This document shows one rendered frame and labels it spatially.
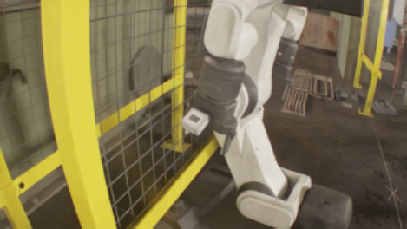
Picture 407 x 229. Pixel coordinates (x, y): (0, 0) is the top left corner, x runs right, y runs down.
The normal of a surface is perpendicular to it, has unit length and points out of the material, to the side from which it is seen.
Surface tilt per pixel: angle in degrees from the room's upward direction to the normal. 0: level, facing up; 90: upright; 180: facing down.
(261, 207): 90
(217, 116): 90
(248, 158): 90
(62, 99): 90
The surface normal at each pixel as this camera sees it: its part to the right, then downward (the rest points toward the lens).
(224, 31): -0.55, 0.33
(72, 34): 0.92, 0.19
